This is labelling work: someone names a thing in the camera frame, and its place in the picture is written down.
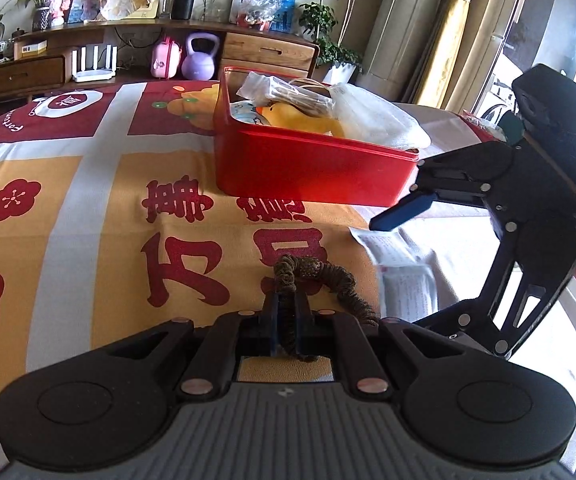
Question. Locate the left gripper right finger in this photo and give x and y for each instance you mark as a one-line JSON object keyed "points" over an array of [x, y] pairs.
{"points": [[339, 337]]}

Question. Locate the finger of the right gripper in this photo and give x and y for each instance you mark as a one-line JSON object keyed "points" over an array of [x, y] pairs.
{"points": [[408, 208]]}

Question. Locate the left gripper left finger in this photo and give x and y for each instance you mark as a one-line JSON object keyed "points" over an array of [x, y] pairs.
{"points": [[225, 344]]}

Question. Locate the clear packet with paper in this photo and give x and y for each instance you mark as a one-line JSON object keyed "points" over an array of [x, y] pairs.
{"points": [[411, 282]]}

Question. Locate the cream knitted cloth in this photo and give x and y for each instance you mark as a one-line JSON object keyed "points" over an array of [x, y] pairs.
{"points": [[364, 116]]}

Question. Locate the yellow plush toy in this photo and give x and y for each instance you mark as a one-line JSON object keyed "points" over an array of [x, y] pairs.
{"points": [[287, 116]]}

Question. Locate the blue cartoon face mask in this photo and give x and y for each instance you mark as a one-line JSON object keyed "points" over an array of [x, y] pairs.
{"points": [[246, 112]]}

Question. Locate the white standing air conditioner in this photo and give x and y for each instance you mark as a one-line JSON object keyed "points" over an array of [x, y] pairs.
{"points": [[396, 44]]}

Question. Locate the red metal tin box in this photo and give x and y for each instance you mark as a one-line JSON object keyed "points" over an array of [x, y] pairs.
{"points": [[270, 162]]}

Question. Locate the yellow curtain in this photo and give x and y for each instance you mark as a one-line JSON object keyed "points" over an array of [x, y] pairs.
{"points": [[465, 41]]}

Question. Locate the potted tree white pot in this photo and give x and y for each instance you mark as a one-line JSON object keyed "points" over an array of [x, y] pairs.
{"points": [[319, 23]]}

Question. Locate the plastic bag of items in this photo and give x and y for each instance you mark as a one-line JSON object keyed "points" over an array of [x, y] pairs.
{"points": [[257, 14]]}

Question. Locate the purple kettlebell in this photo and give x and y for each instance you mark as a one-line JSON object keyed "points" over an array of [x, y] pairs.
{"points": [[199, 65]]}

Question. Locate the wooden tv cabinet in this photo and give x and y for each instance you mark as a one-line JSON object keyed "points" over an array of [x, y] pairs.
{"points": [[42, 60]]}

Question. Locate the pink small case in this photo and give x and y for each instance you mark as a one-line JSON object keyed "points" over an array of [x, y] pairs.
{"points": [[165, 58]]}

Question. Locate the black cylinder speaker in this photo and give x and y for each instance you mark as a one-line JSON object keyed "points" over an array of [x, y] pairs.
{"points": [[181, 10]]}

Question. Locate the white wifi router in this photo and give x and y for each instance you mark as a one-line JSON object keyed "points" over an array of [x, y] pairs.
{"points": [[94, 63]]}

